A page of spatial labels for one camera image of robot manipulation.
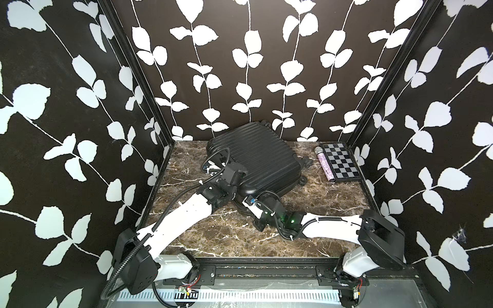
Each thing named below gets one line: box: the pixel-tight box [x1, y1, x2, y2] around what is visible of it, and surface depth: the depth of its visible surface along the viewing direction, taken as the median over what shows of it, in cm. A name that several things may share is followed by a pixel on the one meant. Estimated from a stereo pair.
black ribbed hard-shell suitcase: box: [206, 119, 312, 217], surface depth 86 cm
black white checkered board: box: [320, 141, 362, 183], surface depth 110 cm
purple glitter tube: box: [314, 146, 336, 183], surface depth 109 cm
